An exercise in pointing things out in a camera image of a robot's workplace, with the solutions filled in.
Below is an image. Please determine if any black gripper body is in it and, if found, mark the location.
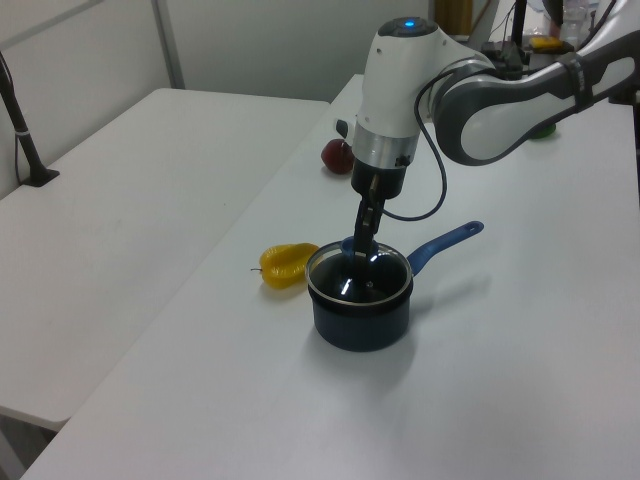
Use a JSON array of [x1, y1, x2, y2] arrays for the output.
[[350, 160, 408, 202]]

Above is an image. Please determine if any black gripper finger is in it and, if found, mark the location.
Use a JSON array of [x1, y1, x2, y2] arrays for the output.
[[352, 195, 374, 257], [363, 173, 387, 262]]

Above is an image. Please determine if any glass lid with blue knob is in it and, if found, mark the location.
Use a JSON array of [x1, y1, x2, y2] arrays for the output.
[[305, 238, 416, 307]]

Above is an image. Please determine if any red plastic apple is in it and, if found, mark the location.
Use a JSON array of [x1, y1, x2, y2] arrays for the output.
[[320, 138, 356, 176]]

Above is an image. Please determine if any yellow bell pepper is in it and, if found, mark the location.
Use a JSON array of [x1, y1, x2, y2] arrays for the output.
[[250, 242, 320, 291]]

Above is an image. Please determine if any dark blue saucepan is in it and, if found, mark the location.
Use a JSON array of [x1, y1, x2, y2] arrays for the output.
[[307, 220, 485, 353]]

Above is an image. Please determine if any wooden panel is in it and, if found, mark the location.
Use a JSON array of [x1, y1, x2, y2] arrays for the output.
[[433, 0, 474, 37]]

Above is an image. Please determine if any yellow box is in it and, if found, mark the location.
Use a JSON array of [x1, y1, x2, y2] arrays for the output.
[[529, 35, 565, 54]]

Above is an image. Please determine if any white side table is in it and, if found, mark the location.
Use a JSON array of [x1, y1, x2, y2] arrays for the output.
[[0, 87, 331, 432]]

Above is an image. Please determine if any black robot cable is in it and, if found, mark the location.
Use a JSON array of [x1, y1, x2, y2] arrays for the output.
[[381, 56, 497, 222]]

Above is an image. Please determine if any black camera pole with base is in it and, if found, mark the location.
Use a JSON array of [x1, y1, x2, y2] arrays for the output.
[[0, 49, 61, 188]]

